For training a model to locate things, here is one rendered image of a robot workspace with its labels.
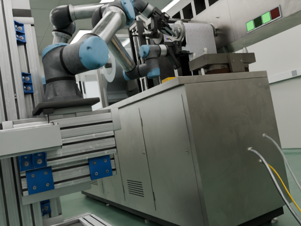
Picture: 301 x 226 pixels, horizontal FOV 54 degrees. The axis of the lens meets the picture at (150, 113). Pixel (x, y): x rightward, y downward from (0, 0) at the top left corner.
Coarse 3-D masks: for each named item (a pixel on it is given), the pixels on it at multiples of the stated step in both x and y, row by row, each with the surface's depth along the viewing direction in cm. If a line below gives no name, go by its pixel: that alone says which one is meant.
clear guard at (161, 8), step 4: (148, 0) 257; (152, 0) 255; (156, 0) 254; (160, 0) 252; (164, 0) 250; (168, 0) 248; (172, 0) 246; (176, 0) 244; (152, 4) 260; (156, 4) 258; (160, 4) 256; (164, 4) 254; (168, 4) 252; (172, 4) 250; (160, 8) 260; (164, 8) 258; (168, 8) 256; (140, 16) 281; (144, 16) 279
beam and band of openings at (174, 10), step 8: (184, 0) 234; (192, 0) 225; (200, 0) 227; (208, 0) 211; (216, 0) 214; (176, 8) 243; (184, 8) 237; (192, 8) 227; (200, 8) 227; (208, 8) 211; (176, 16) 251; (184, 16) 238; (192, 16) 239
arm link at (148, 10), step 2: (148, 4) 178; (148, 6) 178; (150, 6) 179; (152, 6) 180; (146, 8) 178; (148, 8) 178; (150, 8) 179; (152, 8) 179; (144, 10) 178; (146, 10) 178; (148, 10) 178; (150, 10) 179; (152, 10) 180; (142, 12) 180; (144, 12) 179; (146, 12) 179; (148, 12) 179; (150, 12) 179; (144, 14) 181; (146, 14) 180; (148, 14) 180; (146, 16) 181
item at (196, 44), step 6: (186, 36) 186; (192, 36) 188; (198, 36) 190; (204, 36) 193; (210, 36) 195; (186, 42) 185; (192, 42) 187; (198, 42) 190; (204, 42) 192; (210, 42) 195; (192, 48) 187; (198, 48) 189; (210, 48) 194; (198, 54) 189
